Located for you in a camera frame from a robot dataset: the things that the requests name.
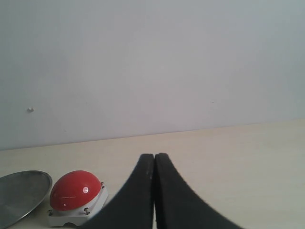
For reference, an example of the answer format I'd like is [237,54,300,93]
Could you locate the round steel plate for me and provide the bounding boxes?
[0,170,52,229]

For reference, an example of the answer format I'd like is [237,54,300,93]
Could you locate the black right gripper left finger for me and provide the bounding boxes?
[80,154,154,229]

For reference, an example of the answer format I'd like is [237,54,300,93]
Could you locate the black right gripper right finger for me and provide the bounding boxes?
[154,153,241,229]

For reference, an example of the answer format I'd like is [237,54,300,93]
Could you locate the small white wall plug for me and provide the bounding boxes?
[27,107,34,113]

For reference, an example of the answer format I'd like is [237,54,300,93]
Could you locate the red dome push button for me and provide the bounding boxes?
[48,170,109,227]

